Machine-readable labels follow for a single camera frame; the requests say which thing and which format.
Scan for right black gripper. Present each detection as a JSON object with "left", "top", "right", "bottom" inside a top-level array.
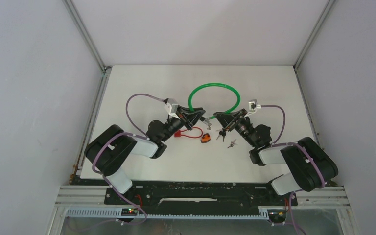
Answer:
[{"left": 214, "top": 108, "right": 257, "bottom": 147}]

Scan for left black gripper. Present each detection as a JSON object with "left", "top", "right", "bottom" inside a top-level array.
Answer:
[{"left": 160, "top": 105, "right": 205, "bottom": 142}]

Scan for silver keys of green lock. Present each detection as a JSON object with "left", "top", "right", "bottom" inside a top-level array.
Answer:
[{"left": 202, "top": 118, "right": 212, "bottom": 130}]

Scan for green cable lock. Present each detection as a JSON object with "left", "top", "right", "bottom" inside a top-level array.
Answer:
[{"left": 188, "top": 83, "right": 241, "bottom": 120}]

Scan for red cable lock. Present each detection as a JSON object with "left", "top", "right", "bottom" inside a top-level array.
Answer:
[{"left": 174, "top": 127, "right": 204, "bottom": 139}]

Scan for black key bunch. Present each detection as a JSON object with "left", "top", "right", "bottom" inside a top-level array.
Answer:
[{"left": 216, "top": 128, "right": 227, "bottom": 142}]

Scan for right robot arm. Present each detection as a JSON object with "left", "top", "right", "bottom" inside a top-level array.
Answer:
[{"left": 214, "top": 109, "right": 339, "bottom": 205}]

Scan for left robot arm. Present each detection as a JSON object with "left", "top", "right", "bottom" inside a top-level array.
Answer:
[{"left": 85, "top": 106, "right": 206, "bottom": 204}]

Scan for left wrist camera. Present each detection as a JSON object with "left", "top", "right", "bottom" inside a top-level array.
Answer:
[{"left": 164, "top": 98, "right": 179, "bottom": 118}]

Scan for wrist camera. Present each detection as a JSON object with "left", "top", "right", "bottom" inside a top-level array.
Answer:
[
  {"left": 164, "top": 98, "right": 179, "bottom": 118},
  {"left": 248, "top": 99, "right": 261, "bottom": 114}
]

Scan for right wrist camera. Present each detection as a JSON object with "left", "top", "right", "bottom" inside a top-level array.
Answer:
[{"left": 248, "top": 99, "right": 261, "bottom": 114}]

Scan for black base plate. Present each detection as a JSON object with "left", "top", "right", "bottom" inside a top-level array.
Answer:
[{"left": 104, "top": 181, "right": 298, "bottom": 215}]

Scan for grey cable duct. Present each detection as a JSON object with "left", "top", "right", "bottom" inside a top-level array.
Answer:
[{"left": 65, "top": 207, "right": 269, "bottom": 220}]

